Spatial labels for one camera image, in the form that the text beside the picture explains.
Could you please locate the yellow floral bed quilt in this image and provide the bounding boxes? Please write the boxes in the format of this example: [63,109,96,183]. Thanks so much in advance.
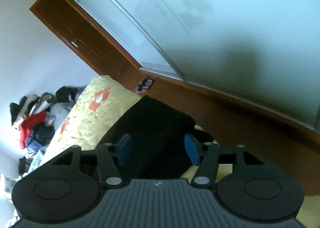
[38,75,320,228]

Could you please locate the black pants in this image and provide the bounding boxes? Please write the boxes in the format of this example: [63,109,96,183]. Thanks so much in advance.
[99,96,214,180]

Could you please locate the striped slippers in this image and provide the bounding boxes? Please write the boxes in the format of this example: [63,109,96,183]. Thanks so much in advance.
[134,77,154,94]

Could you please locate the pile of clothes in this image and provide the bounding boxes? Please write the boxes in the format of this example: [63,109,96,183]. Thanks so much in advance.
[1,86,85,203]

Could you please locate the white sliding wardrobe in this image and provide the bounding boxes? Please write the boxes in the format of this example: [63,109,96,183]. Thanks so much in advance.
[74,0,319,132]

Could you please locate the brown wooden door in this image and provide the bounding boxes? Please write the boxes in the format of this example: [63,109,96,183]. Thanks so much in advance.
[30,0,150,78]

